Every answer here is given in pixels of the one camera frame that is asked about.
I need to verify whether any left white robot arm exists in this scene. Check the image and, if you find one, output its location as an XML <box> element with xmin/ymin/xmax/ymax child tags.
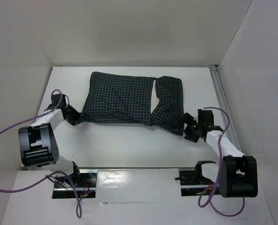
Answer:
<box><xmin>18</xmin><ymin>90</ymin><xmax>81</xmax><ymax>187</ymax></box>

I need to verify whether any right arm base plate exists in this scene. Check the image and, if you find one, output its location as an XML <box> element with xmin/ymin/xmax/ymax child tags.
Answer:
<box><xmin>175</xmin><ymin>167</ymin><xmax>214</xmax><ymax>197</ymax></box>

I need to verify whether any dark checked pillowcase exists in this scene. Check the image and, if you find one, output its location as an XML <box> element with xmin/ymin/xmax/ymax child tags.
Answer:
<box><xmin>81</xmin><ymin>72</ymin><xmax>184</xmax><ymax>135</ymax></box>

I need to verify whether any aluminium rail at right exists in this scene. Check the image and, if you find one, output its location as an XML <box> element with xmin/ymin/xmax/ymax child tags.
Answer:
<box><xmin>209</xmin><ymin>65</ymin><xmax>242</xmax><ymax>152</ymax></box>

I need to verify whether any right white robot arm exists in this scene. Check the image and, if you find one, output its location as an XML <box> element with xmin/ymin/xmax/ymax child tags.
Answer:
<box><xmin>176</xmin><ymin>107</ymin><xmax>258</xmax><ymax>198</ymax></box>

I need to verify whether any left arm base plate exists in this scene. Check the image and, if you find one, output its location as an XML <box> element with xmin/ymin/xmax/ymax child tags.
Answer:
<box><xmin>52</xmin><ymin>169</ymin><xmax>98</xmax><ymax>199</ymax></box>

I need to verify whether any cream pillow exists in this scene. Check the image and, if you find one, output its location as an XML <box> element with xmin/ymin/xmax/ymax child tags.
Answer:
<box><xmin>151</xmin><ymin>80</ymin><xmax>160</xmax><ymax>113</ymax></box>

